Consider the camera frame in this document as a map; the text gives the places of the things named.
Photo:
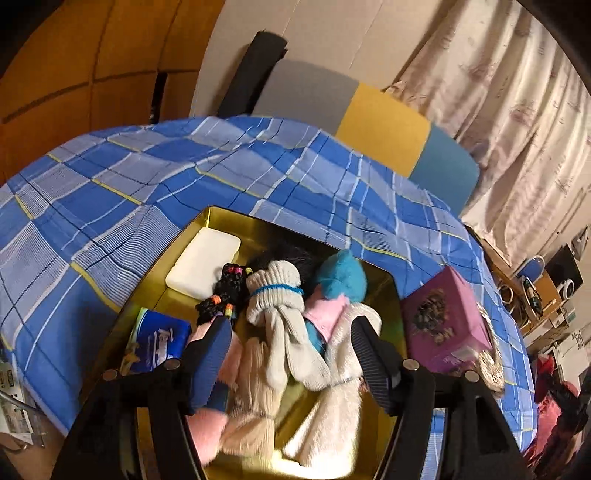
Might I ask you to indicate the red cushion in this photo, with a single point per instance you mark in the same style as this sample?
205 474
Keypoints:
554 415

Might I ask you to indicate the silver ornate tissue box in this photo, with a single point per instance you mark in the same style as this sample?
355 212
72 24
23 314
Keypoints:
491 364

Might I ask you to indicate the pink sock with navy band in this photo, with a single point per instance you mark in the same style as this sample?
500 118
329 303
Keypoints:
207 429

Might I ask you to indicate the patterned curtain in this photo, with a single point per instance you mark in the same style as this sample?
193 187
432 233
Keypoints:
508 115

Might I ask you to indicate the white fluffy sock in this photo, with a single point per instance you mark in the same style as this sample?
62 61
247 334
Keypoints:
332 415

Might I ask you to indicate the gold tin box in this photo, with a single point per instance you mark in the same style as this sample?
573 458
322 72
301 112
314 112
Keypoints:
295 406

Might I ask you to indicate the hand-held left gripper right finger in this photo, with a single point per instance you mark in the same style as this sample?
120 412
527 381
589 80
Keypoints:
371 364

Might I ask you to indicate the wooden wardrobe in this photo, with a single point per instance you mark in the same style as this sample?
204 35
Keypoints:
92 69

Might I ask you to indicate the blue tissue pack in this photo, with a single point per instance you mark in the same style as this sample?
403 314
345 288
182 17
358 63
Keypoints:
157 341

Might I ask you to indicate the white rectangular pack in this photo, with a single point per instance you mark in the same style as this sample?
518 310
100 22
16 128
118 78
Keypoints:
203 265

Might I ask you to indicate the black fluffy sock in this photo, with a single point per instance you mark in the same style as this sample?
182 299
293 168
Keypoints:
286 256

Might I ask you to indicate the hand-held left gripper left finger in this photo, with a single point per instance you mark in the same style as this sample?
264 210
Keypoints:
212 364

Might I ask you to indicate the newspaper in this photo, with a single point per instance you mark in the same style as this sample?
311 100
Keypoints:
16 406

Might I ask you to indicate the blue metal chair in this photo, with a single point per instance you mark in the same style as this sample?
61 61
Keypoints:
533 267

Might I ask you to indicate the blue plaid blanket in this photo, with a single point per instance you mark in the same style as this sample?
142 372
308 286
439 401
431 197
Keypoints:
138 221

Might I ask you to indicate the purple cardboard box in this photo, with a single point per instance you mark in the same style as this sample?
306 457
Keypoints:
438 318

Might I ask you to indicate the grey-white sock bundle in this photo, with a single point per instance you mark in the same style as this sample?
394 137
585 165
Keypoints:
277 300

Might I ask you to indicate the cream sock bundle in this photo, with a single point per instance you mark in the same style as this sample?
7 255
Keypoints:
251 392

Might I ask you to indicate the wooden desk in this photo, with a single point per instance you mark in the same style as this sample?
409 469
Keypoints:
521 304

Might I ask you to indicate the black rolled mat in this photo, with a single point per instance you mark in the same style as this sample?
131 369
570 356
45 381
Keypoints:
251 74

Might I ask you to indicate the teal and pink sock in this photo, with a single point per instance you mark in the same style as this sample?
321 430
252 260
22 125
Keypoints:
341 272

